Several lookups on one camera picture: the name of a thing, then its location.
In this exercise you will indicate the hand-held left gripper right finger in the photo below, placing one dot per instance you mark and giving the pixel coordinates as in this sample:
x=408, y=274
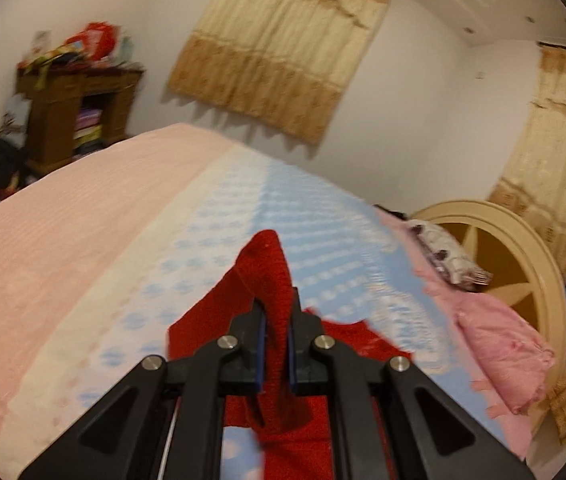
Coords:
x=291, y=365

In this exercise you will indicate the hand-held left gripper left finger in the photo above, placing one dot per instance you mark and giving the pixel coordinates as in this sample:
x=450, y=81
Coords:
x=261, y=360

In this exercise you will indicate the red knitted sweater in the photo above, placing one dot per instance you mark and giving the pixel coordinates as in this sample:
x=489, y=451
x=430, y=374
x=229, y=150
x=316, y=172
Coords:
x=263, y=270

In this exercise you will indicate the stack of folded clothes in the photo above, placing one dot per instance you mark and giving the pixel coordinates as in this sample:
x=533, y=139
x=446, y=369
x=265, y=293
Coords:
x=88, y=130

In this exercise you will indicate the blue white printed blanket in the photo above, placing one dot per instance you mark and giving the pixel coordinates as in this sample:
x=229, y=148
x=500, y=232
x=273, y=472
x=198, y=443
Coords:
x=313, y=210

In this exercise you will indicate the patterned pillow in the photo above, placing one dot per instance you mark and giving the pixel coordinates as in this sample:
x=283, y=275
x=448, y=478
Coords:
x=450, y=252

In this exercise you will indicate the pink fringed quilt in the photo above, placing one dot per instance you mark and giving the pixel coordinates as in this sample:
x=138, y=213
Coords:
x=503, y=350

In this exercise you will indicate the pink bed sheet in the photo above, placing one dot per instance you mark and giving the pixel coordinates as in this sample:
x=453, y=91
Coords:
x=63, y=220

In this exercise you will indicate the cream wooden headboard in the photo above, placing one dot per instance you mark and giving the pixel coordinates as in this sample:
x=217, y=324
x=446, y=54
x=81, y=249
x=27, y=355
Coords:
x=538, y=260

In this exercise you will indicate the beige patterned curtain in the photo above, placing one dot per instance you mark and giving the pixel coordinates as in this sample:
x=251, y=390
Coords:
x=273, y=50
x=558, y=160

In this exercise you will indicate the brown wooden cabinet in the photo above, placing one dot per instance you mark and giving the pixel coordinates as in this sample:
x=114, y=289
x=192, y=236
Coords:
x=53, y=110

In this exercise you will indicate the pile of colourful bags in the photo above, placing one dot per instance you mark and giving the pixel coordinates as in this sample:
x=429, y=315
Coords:
x=88, y=42

